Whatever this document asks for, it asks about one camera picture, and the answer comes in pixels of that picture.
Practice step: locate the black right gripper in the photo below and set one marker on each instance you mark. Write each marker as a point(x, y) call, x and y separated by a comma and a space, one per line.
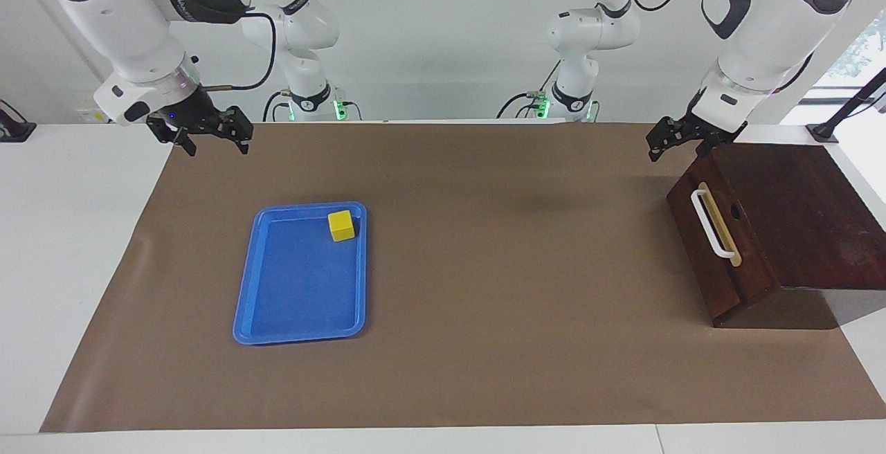
point(201, 118)

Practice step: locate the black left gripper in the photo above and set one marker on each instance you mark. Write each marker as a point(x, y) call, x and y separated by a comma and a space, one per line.
point(699, 129)

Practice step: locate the wooden drawer with dark front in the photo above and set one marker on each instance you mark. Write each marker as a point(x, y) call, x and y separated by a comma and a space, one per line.
point(699, 260)

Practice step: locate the yellow cube block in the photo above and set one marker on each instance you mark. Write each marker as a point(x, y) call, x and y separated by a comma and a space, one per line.
point(341, 227)

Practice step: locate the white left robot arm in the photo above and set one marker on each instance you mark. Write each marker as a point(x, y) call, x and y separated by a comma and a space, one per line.
point(761, 18)

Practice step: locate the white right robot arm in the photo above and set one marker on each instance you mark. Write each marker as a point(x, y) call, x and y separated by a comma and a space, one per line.
point(118, 18)

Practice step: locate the dark wooden drawer cabinet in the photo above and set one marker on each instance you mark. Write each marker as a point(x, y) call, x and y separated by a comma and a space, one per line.
point(810, 212)

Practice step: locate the blue plastic tray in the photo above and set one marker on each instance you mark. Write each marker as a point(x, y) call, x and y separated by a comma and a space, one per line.
point(297, 281)

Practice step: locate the brown paper table mat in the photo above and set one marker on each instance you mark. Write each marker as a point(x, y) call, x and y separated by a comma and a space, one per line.
point(484, 288)

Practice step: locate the white wall socket box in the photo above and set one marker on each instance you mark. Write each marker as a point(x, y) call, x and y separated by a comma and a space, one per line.
point(93, 116)

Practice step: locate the black camera stand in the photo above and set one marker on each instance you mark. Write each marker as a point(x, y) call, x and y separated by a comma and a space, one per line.
point(848, 108)

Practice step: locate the black clamp mount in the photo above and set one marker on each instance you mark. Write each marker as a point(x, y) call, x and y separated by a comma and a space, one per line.
point(14, 130)

